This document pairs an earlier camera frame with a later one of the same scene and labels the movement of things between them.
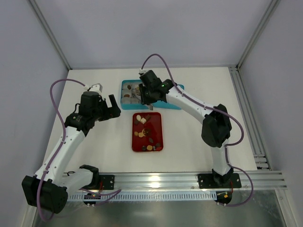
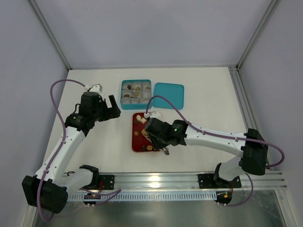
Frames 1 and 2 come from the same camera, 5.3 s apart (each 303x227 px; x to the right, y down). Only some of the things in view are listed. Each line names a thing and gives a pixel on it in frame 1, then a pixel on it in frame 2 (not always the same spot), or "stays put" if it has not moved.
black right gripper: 146,98 → 157,140
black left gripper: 108,111 stays put
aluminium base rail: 265,180 stays put
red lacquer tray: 147,134 stays put
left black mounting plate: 108,181 stays put
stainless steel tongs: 137,94 → 165,150
